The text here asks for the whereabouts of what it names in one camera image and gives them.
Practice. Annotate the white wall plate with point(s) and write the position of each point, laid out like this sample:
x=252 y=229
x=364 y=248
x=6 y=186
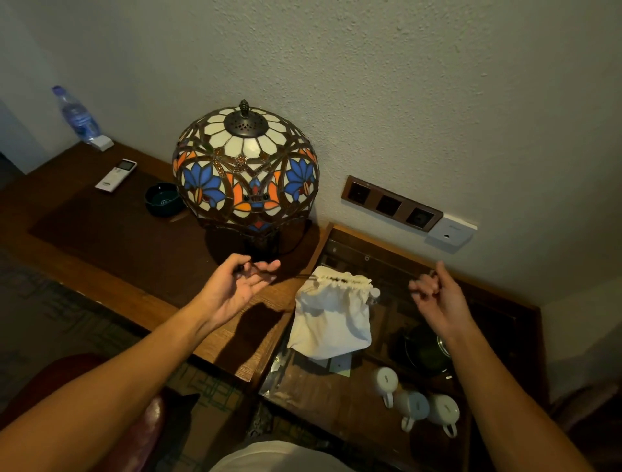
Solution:
x=452 y=230

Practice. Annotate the white paper card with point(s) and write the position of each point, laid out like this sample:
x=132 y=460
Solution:
x=340 y=364

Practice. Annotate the dark green ashtray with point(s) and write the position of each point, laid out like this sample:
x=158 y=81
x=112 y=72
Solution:
x=163 y=199

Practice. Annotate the person's left thumb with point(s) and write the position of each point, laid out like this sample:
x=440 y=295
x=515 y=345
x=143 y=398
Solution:
x=240 y=262

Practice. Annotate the brown wall socket panel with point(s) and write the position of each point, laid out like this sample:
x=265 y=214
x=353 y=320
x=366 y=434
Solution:
x=391 y=203

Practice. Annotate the black electric kettle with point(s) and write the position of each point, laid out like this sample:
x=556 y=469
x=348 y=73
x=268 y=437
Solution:
x=423 y=350

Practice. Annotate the brown wooden desk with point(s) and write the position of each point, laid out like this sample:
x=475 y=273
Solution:
x=58 y=204

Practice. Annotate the white remote control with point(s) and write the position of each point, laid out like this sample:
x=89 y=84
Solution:
x=115 y=175

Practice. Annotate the person's right hand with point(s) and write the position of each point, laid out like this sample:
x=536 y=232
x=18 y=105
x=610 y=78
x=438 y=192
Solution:
x=447 y=306

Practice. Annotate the white mug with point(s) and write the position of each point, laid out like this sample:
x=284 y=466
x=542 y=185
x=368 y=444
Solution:
x=443 y=412
x=386 y=381
x=412 y=406

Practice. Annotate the person's right thumb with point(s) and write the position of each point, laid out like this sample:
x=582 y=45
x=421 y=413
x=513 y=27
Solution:
x=441 y=273

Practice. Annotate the person's left forearm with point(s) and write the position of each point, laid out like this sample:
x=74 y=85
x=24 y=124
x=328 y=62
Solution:
x=111 y=384

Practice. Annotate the person's white shirt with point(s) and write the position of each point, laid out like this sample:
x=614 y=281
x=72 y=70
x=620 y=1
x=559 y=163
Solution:
x=279 y=458

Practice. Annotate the dark brown desk mat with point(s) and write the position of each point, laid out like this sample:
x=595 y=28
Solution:
x=121 y=233

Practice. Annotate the red leather chair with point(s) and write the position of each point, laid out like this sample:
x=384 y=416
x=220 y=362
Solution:
x=141 y=433

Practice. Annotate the clear plastic water bottle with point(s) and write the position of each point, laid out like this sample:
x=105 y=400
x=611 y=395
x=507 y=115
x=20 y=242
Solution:
x=77 y=116

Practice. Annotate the stained glass table lamp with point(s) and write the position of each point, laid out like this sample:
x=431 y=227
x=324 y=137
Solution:
x=245 y=168

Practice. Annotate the person's left hand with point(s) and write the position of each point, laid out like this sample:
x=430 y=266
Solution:
x=224 y=295

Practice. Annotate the small white box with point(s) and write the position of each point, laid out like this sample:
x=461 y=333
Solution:
x=102 y=142

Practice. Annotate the glass-topped wooden cabinet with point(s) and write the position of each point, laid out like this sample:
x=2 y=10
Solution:
x=350 y=403

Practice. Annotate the person's right forearm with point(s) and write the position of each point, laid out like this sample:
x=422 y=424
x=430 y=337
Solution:
x=505 y=408

